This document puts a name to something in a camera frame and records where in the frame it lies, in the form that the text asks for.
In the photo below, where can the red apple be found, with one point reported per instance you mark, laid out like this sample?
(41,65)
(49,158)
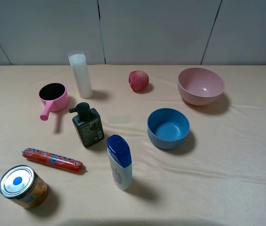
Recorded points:
(138,80)

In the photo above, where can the blue bowl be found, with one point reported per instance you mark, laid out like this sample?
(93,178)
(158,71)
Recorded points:
(167,128)

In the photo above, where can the blue capped shampoo bottle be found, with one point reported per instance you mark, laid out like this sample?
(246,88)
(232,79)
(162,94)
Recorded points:
(120,161)

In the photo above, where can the black pump dispenser bottle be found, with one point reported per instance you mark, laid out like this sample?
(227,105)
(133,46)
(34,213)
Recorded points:
(88,124)

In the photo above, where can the pink bowl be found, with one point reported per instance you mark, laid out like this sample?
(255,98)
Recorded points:
(200,86)

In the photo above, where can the white tall cylinder bottle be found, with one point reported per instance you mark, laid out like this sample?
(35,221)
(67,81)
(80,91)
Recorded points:
(77,60)

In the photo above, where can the red wrapped sausage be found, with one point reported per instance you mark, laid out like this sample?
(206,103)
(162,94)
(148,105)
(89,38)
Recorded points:
(54,160)

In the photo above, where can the tin can orange label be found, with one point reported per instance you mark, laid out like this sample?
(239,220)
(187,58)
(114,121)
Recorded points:
(23,186)

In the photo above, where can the pink saucepan with handle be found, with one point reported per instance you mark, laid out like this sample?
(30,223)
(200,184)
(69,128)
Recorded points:
(54,97)

